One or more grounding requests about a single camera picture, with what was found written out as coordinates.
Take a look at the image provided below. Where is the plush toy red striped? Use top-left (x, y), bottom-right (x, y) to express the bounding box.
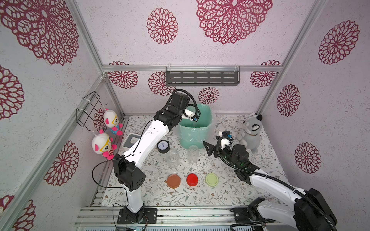
top-left (92, 130), bottom-right (118, 160)

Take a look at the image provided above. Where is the red jar lid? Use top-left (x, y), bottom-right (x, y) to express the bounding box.
top-left (186, 173), bottom-right (198, 187)

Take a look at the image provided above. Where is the black alarm clock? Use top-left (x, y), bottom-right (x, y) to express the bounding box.
top-left (157, 140), bottom-right (170, 154)

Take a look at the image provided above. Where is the plush toy blue dotted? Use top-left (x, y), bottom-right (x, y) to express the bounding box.
top-left (103, 109), bottom-right (123, 136)

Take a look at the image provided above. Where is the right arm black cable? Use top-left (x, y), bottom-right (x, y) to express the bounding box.
top-left (216, 135), bottom-right (338, 231)

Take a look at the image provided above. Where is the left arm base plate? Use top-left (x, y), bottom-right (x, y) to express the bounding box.
top-left (117, 207), bottom-right (158, 225)

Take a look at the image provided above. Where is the brown jar lid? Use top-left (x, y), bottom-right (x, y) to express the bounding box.
top-left (166, 174), bottom-right (181, 189)

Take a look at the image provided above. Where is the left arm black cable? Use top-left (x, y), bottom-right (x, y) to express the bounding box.
top-left (172, 89), bottom-right (202, 122)

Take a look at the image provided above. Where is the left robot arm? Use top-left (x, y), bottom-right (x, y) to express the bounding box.
top-left (112, 89), bottom-right (198, 215)

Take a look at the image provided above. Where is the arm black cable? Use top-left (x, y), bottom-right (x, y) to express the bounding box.
top-left (216, 135), bottom-right (338, 231)
top-left (172, 89), bottom-right (202, 122)

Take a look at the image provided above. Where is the green jar lid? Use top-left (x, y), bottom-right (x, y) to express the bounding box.
top-left (205, 173), bottom-right (219, 187)

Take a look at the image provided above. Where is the green trash bin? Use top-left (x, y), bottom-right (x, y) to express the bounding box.
top-left (178, 103), bottom-right (213, 150)

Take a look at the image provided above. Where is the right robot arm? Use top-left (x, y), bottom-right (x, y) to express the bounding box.
top-left (203, 137), bottom-right (337, 231)

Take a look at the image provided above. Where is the dark grey wall shelf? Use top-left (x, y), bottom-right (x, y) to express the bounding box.
top-left (165, 67), bottom-right (241, 87)

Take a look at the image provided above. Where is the red lid peanut jar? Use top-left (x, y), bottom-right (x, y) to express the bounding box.
top-left (188, 145), bottom-right (199, 164)

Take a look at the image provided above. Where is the grey husky plush toy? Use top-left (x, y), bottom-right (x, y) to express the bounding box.
top-left (237, 115), bottom-right (263, 154)

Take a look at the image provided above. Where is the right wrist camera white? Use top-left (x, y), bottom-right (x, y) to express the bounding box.
top-left (219, 131), bottom-right (233, 150)

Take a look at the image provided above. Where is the black wire wall rack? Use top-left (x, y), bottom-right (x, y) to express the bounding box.
top-left (75, 91), bottom-right (108, 134)

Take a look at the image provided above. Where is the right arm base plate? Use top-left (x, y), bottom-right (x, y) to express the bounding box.
top-left (230, 207), bottom-right (274, 224)

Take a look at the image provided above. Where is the glass peanut jar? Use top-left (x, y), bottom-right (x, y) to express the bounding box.
top-left (166, 150), bottom-right (180, 168)

